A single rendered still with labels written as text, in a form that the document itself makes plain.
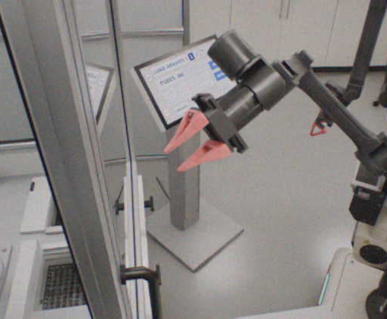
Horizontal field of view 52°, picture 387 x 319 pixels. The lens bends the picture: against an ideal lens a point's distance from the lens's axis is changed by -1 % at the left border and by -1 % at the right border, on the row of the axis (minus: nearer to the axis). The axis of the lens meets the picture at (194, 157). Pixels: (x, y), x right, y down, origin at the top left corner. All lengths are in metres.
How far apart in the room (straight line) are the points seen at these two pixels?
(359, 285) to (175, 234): 1.09
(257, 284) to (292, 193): 0.81
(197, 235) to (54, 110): 2.23
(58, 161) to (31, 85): 0.08
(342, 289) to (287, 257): 0.51
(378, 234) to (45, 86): 1.45
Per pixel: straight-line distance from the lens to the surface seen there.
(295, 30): 4.18
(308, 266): 2.54
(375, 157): 1.24
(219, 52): 0.63
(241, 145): 0.60
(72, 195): 0.40
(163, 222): 2.62
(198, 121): 0.57
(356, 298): 2.14
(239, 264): 2.47
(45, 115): 0.34
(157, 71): 1.84
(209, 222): 2.61
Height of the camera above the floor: 1.99
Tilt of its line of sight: 39 degrees down
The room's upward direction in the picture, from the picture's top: straight up
